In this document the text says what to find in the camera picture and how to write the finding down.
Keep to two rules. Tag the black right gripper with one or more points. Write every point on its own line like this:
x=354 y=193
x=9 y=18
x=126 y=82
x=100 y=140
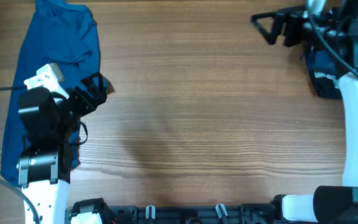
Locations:
x=289 y=28

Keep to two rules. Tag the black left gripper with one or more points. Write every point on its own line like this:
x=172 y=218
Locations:
x=84 y=98

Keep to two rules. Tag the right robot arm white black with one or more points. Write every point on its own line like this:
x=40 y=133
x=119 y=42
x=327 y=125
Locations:
x=338 y=35

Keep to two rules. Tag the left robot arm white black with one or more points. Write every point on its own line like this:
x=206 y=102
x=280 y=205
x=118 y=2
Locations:
x=50 y=114

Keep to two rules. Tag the folded navy blue garment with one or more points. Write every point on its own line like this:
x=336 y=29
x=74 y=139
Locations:
x=320 y=60

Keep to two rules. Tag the teal blue t-shirt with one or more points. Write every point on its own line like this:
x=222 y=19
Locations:
x=61 y=33

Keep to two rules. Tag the folded grey garment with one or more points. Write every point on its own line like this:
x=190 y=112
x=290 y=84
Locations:
x=325 y=76

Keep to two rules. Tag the folded black garment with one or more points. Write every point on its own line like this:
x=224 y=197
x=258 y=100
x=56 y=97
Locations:
x=325 y=89

